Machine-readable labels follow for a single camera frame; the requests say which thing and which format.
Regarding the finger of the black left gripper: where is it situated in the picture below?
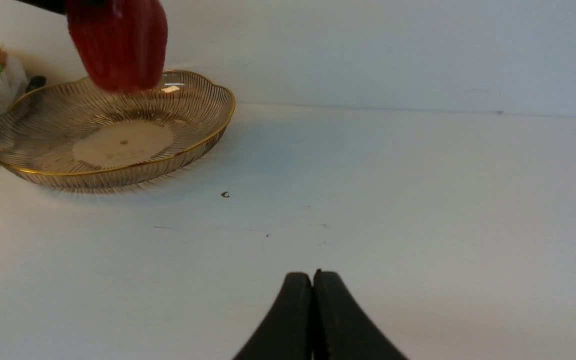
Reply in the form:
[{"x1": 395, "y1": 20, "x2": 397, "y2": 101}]
[{"x1": 17, "y1": 0, "x2": 66, "y2": 15}]

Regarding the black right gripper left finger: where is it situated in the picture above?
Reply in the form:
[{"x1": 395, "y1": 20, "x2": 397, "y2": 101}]
[{"x1": 234, "y1": 272, "x2": 313, "y2": 360}]

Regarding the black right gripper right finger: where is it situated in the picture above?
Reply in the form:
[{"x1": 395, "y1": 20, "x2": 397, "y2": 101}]
[{"x1": 313, "y1": 269, "x2": 407, "y2": 360}]

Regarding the red bell pepper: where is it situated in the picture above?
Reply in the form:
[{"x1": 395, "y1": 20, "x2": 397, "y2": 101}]
[{"x1": 64, "y1": 0, "x2": 169, "y2": 94}]

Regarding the gold wire basket plate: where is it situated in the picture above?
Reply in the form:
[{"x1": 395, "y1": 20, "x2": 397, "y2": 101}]
[{"x1": 0, "y1": 70, "x2": 236, "y2": 192}]

